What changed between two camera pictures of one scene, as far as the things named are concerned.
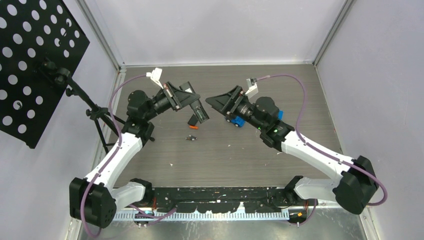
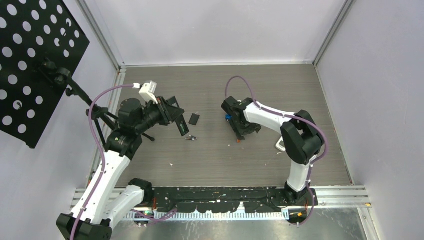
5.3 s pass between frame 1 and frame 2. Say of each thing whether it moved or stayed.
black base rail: stayed
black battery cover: stayed
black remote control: moved
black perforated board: stayed
